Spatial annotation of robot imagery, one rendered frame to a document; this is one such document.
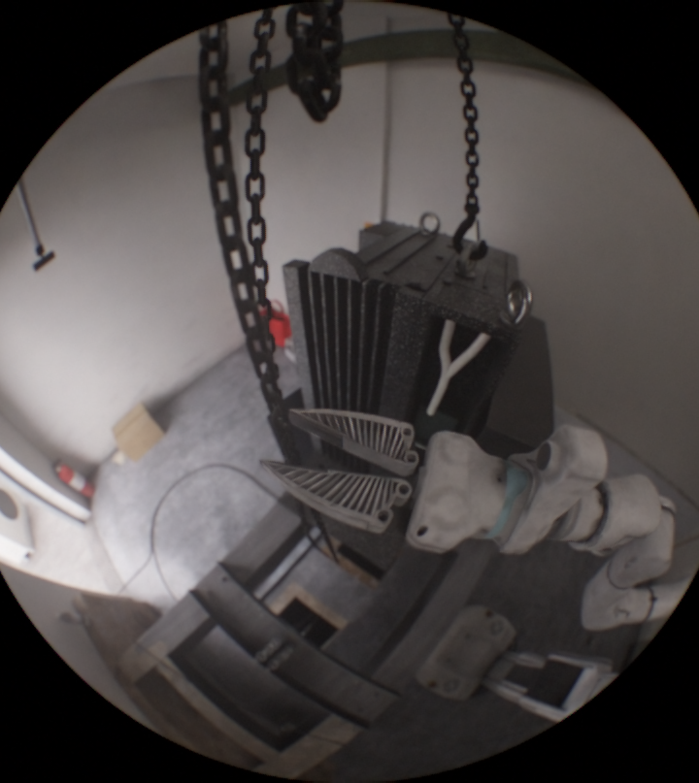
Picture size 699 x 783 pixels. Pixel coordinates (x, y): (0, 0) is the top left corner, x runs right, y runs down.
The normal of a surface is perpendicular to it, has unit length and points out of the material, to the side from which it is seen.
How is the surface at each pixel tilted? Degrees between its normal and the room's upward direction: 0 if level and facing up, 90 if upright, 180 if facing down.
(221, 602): 0
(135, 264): 90
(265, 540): 0
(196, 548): 0
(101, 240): 90
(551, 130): 90
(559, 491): 84
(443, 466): 9
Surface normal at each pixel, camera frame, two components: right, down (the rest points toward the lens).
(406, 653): 0.00, -0.65
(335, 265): -0.50, 0.65
